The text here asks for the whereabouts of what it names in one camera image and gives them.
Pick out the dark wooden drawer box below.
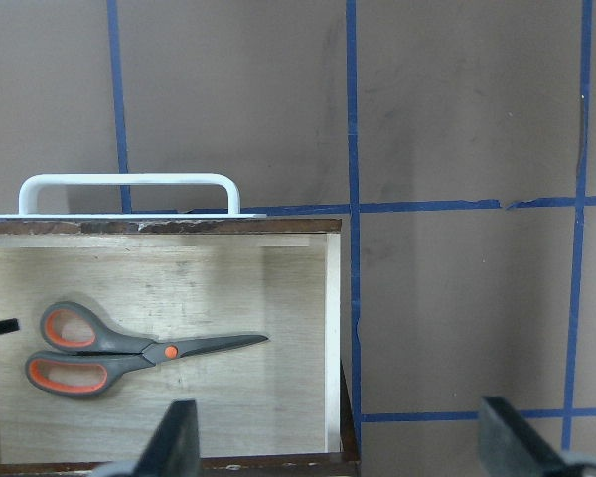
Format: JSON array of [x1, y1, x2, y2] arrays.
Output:
[[0, 219, 358, 475]]

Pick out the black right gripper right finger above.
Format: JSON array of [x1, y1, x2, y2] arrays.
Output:
[[478, 397, 596, 476]]

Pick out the grey orange scissors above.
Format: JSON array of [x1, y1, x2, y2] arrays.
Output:
[[25, 301, 267, 398]]

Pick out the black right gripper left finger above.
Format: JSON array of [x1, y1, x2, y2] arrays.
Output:
[[91, 399, 202, 476]]

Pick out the white drawer handle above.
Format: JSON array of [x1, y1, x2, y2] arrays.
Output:
[[0, 173, 258, 221]]

